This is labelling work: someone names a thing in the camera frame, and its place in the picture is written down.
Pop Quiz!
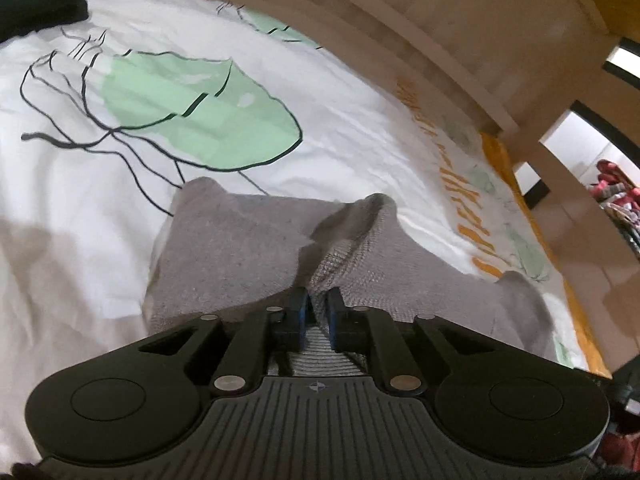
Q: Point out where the grey knit hoodie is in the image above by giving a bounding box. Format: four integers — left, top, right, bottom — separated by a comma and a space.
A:
142, 177, 559, 378

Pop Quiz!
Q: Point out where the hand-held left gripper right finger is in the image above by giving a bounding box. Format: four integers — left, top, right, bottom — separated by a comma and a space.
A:
325, 287, 502, 396

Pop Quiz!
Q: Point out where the pile of colourful clothes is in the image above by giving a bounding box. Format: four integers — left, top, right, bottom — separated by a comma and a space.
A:
589, 159, 640, 262

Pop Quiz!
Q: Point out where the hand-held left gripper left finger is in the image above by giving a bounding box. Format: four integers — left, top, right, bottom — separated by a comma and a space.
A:
136, 287, 313, 397

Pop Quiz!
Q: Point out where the white leaf-print blanket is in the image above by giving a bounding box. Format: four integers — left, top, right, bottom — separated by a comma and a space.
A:
0, 0, 614, 466

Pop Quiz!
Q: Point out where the black folded cloth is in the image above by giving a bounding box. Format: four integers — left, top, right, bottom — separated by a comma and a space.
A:
0, 0, 91, 44

